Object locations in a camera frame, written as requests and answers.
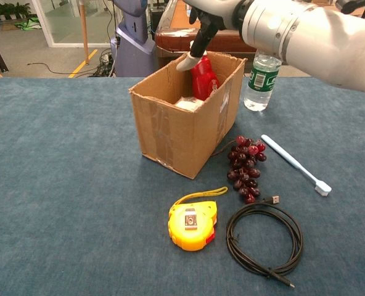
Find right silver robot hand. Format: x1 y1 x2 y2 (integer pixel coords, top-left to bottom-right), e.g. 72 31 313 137
176 0 242 72

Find black floor cable bundle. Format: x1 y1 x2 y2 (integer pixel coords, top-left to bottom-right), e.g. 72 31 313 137
89 47 117 78

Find potted green plants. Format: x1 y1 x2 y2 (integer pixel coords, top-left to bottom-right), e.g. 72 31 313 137
0 2 32 21

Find light blue toothbrush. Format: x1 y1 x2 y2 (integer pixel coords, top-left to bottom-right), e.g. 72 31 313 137
260 134 332 197

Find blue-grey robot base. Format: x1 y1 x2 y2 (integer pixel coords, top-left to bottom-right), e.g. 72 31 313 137
110 0 156 78

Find yellow tape measure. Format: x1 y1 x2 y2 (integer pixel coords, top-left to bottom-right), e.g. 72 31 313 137
167 186 229 252

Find brown mahjong table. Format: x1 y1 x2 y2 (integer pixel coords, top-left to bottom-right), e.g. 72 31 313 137
154 0 260 70

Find teal table cloth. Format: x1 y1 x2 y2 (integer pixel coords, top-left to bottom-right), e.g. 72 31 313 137
0 76 365 296

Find clear plastic food package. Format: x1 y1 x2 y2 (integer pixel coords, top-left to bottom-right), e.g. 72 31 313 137
174 96 205 112

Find open cardboard box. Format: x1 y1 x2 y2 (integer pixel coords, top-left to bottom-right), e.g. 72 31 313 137
129 51 247 179

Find red bottle white cap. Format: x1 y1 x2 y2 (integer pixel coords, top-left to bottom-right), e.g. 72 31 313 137
190 55 222 102

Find green cloth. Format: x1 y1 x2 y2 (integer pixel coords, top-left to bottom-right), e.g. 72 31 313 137
14 17 43 31

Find bunch of red grapes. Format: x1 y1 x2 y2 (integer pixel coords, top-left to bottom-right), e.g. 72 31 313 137
212 135 268 205

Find clear water bottle green label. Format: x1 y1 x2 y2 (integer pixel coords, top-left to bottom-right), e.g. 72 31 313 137
243 49 282 112

